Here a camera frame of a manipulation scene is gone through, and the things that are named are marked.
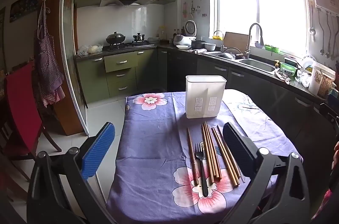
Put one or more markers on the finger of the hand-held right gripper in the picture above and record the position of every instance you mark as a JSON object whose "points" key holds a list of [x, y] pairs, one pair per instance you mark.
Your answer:
{"points": [[328, 114]]}

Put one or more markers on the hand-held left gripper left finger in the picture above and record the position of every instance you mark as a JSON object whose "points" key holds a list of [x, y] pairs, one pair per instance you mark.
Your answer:
{"points": [[99, 150]]}

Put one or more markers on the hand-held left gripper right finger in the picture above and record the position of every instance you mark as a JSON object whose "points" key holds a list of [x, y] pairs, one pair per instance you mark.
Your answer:
{"points": [[238, 152]]}

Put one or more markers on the black plastic fork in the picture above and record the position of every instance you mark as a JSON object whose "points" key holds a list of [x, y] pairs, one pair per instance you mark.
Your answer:
{"points": [[202, 173]]}

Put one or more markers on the dark patterned wooden chopstick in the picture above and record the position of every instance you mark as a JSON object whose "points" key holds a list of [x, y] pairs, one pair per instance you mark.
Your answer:
{"points": [[191, 152]]}

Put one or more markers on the white plastic utensil holder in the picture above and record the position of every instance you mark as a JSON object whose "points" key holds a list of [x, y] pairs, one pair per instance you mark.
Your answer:
{"points": [[205, 91]]}

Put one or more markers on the person's right hand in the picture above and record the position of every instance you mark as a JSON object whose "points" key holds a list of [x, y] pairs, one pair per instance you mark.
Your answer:
{"points": [[336, 155]]}

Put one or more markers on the white food jar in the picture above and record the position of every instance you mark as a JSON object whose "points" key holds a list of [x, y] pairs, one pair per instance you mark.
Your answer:
{"points": [[319, 78]]}

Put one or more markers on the crumpled plastic bag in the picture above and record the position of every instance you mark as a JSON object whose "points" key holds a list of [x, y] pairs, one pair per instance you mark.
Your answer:
{"points": [[303, 79]]}

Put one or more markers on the purple floral tablecloth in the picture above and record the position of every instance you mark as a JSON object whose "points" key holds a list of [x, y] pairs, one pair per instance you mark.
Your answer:
{"points": [[153, 139]]}

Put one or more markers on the hanging metal spoon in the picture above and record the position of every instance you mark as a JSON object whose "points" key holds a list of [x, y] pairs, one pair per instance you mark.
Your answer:
{"points": [[328, 54], [321, 50], [333, 56]]}

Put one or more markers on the green plastic basket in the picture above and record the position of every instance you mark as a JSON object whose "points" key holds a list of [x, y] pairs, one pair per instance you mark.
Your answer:
{"points": [[288, 70]]}

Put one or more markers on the dark base cabinets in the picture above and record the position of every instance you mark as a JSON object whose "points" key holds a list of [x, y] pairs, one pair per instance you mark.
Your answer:
{"points": [[251, 91]]}

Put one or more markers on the green base cabinets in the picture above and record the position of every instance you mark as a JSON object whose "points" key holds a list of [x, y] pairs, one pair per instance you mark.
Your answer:
{"points": [[92, 75]]}

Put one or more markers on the hanging metal ladle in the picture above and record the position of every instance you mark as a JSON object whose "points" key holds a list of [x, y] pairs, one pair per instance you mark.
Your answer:
{"points": [[312, 32]]}

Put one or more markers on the stainless steel sink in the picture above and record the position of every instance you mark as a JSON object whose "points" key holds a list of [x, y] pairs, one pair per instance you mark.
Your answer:
{"points": [[258, 66]]}

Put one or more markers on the green plastic container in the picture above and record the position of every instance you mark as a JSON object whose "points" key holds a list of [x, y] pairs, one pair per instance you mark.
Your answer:
{"points": [[272, 48]]}

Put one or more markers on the red chair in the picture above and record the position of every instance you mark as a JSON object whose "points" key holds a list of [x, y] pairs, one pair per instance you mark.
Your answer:
{"points": [[21, 107]]}

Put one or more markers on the purple bowl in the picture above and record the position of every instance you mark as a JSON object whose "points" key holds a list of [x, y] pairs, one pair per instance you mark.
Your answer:
{"points": [[259, 45]]}

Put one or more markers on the black pan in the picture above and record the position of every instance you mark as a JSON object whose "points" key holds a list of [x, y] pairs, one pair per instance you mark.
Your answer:
{"points": [[226, 55]]}

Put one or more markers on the sliding glass door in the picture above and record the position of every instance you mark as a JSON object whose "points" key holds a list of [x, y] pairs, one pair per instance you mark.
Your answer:
{"points": [[71, 54]]}

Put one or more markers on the white plastic bags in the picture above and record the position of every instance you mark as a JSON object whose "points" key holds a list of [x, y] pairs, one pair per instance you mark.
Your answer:
{"points": [[91, 49]]}

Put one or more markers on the checkered apron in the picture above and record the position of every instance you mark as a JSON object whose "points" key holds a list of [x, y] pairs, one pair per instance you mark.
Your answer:
{"points": [[47, 60]]}

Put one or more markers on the black gas stove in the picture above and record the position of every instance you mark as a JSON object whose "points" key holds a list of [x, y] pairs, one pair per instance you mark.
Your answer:
{"points": [[127, 45]]}

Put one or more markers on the grey bowl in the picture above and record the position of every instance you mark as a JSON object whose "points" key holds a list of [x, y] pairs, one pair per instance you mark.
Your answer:
{"points": [[210, 47]]}

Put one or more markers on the wooden cutting board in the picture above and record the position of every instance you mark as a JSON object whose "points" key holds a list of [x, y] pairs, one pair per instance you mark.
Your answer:
{"points": [[235, 40]]}

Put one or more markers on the black wok with lid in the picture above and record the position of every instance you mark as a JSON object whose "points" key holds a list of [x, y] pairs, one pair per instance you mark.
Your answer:
{"points": [[115, 38]]}

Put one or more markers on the black cooking pot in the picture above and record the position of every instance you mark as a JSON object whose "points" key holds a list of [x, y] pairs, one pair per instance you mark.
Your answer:
{"points": [[198, 44]]}

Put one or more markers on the chrome kitchen faucet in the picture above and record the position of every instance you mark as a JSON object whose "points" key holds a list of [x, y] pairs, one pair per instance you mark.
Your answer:
{"points": [[250, 28]]}

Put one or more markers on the white plate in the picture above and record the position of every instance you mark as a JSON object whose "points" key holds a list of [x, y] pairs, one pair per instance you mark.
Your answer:
{"points": [[183, 47]]}

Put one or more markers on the small black pot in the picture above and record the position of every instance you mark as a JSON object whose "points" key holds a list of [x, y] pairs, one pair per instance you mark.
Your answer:
{"points": [[138, 37]]}

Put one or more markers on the kitchen window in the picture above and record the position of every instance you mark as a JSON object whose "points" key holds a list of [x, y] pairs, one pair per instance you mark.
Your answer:
{"points": [[262, 9]]}

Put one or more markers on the white rice cooker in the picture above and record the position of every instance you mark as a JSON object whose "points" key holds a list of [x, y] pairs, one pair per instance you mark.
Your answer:
{"points": [[182, 40]]}

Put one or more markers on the yellow oil bottle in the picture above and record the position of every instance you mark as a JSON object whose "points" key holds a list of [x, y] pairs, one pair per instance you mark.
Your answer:
{"points": [[162, 33]]}

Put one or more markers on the dark sauce bottle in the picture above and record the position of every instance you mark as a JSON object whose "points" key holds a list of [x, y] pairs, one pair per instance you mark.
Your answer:
{"points": [[175, 33]]}

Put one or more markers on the dark wall picture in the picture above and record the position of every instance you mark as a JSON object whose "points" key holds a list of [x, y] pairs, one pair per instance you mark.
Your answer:
{"points": [[23, 5]]}

